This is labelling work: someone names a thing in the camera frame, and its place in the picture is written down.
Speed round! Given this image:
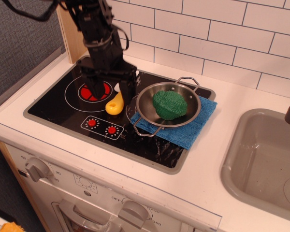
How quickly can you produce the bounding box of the black toy stove top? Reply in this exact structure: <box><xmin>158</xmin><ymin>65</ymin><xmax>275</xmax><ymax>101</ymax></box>
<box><xmin>24</xmin><ymin>66</ymin><xmax>216</xmax><ymax>174</ymax></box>

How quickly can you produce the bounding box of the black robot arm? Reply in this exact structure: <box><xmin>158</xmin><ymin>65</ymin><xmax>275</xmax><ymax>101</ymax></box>
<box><xmin>59</xmin><ymin>0</ymin><xmax>137</xmax><ymax>105</ymax></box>

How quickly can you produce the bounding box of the red stove knob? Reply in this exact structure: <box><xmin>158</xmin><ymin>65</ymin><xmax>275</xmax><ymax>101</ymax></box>
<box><xmin>87</xmin><ymin>119</ymin><xmax>97</xmax><ymax>127</ymax></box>
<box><xmin>108</xmin><ymin>127</ymin><xmax>117</xmax><ymax>134</ymax></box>

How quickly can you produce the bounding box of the right red stove knob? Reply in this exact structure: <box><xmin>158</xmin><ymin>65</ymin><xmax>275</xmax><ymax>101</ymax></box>
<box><xmin>108</xmin><ymin>127</ymin><xmax>117</xmax><ymax>134</ymax></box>

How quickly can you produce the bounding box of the green toy vegetable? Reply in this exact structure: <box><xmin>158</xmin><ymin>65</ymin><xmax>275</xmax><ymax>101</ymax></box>
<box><xmin>152</xmin><ymin>90</ymin><xmax>188</xmax><ymax>120</ymax></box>

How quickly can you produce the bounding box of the grey timer dial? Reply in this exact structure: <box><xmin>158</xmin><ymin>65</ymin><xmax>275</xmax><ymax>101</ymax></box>
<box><xmin>25</xmin><ymin>157</ymin><xmax>50</xmax><ymax>182</ymax></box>

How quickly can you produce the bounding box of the grey oven door handle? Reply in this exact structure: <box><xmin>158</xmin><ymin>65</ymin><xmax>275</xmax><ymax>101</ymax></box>
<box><xmin>57</xmin><ymin>199</ymin><xmax>121</xmax><ymax>232</ymax></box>

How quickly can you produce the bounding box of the grey toy sink basin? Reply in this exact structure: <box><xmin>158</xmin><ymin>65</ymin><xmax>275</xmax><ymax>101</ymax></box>
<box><xmin>221</xmin><ymin>109</ymin><xmax>290</xmax><ymax>221</ymax></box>

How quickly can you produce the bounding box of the blue folded cloth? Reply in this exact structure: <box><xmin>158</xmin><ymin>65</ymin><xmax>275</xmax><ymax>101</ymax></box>
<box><xmin>130</xmin><ymin>95</ymin><xmax>218</xmax><ymax>150</ymax></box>

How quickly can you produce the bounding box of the steel two-handled pan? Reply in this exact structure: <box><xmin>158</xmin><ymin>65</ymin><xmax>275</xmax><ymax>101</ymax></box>
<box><xmin>133</xmin><ymin>77</ymin><xmax>201</xmax><ymax>137</ymax></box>

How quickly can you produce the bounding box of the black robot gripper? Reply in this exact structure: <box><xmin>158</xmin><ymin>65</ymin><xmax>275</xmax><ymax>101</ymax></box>
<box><xmin>77</xmin><ymin>29</ymin><xmax>136</xmax><ymax>103</ymax></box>

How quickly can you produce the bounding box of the orange toy at corner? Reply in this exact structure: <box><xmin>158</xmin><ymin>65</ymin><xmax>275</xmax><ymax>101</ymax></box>
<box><xmin>0</xmin><ymin>222</ymin><xmax>24</xmax><ymax>232</ymax></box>

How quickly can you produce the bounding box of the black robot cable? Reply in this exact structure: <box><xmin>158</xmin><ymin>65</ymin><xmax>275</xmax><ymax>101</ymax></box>
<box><xmin>0</xmin><ymin>0</ymin><xmax>61</xmax><ymax>22</ymax></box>

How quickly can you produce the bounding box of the grey oven temperature dial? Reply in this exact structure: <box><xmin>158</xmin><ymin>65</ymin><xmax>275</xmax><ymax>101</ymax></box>
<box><xmin>118</xmin><ymin>201</ymin><xmax>149</xmax><ymax>229</ymax></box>

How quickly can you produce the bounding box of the left red stove knob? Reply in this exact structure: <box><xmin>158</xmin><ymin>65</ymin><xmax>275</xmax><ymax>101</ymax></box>
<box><xmin>87</xmin><ymin>119</ymin><xmax>97</xmax><ymax>127</ymax></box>

